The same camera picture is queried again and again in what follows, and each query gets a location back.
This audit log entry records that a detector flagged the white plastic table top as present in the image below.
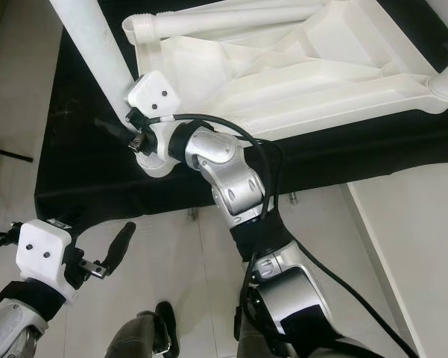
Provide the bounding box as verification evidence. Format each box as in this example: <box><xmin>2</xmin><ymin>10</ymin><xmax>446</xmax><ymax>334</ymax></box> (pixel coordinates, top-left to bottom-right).
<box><xmin>123</xmin><ymin>0</ymin><xmax>448</xmax><ymax>180</ymax></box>

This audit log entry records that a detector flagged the black table cloth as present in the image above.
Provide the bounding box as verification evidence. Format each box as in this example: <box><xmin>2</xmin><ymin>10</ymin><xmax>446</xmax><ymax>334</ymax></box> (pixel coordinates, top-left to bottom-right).
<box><xmin>34</xmin><ymin>0</ymin><xmax>448</xmax><ymax>224</ymax></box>

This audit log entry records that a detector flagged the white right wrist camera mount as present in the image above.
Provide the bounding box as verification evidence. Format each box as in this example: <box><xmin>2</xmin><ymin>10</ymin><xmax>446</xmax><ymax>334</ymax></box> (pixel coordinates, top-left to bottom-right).
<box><xmin>127</xmin><ymin>71</ymin><xmax>183</xmax><ymax>165</ymax></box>

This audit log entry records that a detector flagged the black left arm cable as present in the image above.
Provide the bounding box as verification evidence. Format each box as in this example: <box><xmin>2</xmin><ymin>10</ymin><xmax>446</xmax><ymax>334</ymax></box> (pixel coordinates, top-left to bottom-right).
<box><xmin>0</xmin><ymin>227</ymin><xmax>23</xmax><ymax>258</ymax></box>

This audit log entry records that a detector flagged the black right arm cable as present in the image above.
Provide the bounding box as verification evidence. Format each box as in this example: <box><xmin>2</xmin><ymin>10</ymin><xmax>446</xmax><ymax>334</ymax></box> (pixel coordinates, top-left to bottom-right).
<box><xmin>149</xmin><ymin>112</ymin><xmax>422</xmax><ymax>358</ymax></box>

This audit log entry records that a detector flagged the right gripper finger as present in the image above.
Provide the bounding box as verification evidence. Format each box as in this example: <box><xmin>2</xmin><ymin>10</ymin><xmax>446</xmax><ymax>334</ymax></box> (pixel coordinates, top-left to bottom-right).
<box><xmin>93</xmin><ymin>116</ymin><xmax>139</xmax><ymax>144</ymax></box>

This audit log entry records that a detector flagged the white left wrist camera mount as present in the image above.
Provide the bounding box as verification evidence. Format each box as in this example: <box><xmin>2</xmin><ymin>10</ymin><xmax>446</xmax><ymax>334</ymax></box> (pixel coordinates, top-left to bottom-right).
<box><xmin>16</xmin><ymin>219</ymin><xmax>79</xmax><ymax>303</ymax></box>

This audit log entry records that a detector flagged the black folding chair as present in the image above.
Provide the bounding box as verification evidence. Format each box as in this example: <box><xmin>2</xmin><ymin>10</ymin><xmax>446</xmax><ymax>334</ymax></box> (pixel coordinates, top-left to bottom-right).
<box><xmin>0</xmin><ymin>145</ymin><xmax>34</xmax><ymax>163</ymax></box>

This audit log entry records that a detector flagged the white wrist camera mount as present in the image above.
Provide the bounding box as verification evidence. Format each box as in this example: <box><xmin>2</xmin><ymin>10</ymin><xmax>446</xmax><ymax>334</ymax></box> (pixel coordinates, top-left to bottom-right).
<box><xmin>16</xmin><ymin>219</ymin><xmax>79</xmax><ymax>303</ymax></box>
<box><xmin>127</xmin><ymin>71</ymin><xmax>183</xmax><ymax>165</ymax></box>

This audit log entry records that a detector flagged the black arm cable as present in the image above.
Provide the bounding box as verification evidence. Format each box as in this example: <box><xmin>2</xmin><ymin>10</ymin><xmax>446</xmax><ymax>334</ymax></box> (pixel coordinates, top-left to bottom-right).
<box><xmin>0</xmin><ymin>227</ymin><xmax>23</xmax><ymax>258</ymax></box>
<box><xmin>149</xmin><ymin>112</ymin><xmax>422</xmax><ymax>358</ymax></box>

